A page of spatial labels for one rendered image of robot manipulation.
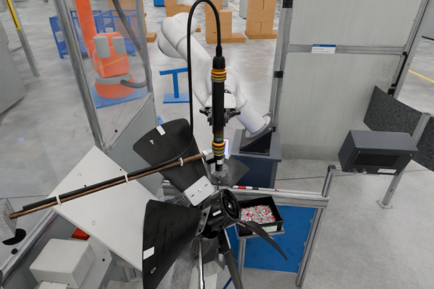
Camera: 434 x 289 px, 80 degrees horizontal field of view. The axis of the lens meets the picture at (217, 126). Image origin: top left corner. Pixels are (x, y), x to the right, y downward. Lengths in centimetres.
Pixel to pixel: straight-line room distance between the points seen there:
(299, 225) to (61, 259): 120
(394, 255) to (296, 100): 153
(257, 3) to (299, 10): 639
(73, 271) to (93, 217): 33
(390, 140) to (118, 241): 117
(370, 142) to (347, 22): 152
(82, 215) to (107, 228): 9
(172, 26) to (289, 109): 191
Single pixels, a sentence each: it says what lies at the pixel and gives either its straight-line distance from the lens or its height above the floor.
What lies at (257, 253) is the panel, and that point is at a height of 31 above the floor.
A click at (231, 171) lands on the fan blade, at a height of 117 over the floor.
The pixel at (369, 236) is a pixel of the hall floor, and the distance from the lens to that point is 266.
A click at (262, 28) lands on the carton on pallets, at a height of 30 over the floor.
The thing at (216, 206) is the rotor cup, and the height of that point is 125.
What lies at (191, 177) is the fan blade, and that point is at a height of 129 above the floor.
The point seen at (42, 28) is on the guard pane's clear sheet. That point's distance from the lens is 128.
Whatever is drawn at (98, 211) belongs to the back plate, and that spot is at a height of 126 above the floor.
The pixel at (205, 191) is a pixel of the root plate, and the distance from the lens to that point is 91.
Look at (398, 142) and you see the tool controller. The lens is 140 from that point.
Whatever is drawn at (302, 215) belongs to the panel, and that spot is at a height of 69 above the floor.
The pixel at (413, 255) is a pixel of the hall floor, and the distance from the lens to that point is 271.
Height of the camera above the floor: 189
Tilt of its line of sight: 31 degrees down
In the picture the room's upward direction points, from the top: straight up
